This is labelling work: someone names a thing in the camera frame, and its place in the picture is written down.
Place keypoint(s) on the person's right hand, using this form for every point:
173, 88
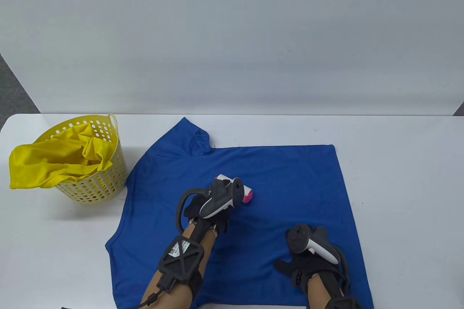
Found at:
290, 267

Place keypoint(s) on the person's left hand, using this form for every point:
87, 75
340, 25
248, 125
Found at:
221, 216

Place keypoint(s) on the pink lint roller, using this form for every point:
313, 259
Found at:
247, 195

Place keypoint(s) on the blue t-shirt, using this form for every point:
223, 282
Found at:
282, 178

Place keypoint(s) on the yellow t-shirt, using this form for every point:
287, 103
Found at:
43, 164

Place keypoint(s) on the person's right forearm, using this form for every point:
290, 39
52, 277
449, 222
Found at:
319, 292

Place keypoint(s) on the person's left forearm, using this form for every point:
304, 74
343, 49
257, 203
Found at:
208, 240

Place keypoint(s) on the grey left hand controller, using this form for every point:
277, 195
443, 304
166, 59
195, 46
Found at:
217, 200

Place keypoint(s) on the grey hand controller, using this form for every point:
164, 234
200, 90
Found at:
297, 238
217, 200

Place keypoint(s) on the grey right hand controller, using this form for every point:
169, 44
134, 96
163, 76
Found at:
297, 238

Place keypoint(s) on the yellow perforated plastic basket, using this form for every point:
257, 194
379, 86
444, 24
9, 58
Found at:
108, 186

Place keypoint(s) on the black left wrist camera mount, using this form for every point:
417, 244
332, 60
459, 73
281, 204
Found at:
181, 256

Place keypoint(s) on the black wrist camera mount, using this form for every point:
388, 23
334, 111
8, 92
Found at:
181, 256
342, 303

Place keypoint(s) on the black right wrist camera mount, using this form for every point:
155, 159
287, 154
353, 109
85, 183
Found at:
342, 303

